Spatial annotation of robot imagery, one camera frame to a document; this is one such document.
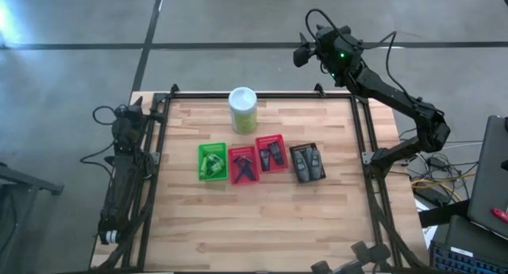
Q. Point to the black power adapter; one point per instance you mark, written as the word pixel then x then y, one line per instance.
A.
pixel 432 194

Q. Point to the green toiletry bottle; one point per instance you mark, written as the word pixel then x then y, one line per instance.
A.
pixel 217 169
pixel 216 159
pixel 203 167

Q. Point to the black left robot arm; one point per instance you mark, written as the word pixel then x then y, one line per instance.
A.
pixel 123 186

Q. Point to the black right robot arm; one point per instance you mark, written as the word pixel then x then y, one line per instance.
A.
pixel 397 95

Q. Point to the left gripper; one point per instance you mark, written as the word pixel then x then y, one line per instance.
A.
pixel 125 127

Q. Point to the black side stand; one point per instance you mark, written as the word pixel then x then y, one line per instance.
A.
pixel 24 178

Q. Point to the grey laptop computer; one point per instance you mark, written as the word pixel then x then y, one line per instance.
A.
pixel 490 174

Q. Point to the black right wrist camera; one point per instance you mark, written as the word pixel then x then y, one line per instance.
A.
pixel 303 56

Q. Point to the black table rig frame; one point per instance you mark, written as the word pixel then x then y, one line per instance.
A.
pixel 278 95

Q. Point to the green packet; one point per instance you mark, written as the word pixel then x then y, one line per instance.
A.
pixel 203 149

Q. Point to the dark navy toiletry tube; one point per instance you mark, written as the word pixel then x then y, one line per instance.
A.
pixel 276 153
pixel 264 159

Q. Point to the black blue electronics box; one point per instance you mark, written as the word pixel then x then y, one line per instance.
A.
pixel 468 250

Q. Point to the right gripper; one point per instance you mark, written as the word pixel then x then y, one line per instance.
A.
pixel 337 47

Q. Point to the red slotted plastic basket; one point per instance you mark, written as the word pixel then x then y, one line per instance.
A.
pixel 274 140

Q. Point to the red packet with blue tool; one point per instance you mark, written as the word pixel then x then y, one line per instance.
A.
pixel 234 153

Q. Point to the blue disposable razor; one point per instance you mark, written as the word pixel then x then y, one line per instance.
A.
pixel 251 175
pixel 239 178

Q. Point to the black slotted plastic basket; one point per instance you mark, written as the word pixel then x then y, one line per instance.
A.
pixel 301 145

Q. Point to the white green wipes canister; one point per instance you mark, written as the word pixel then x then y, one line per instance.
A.
pixel 243 111

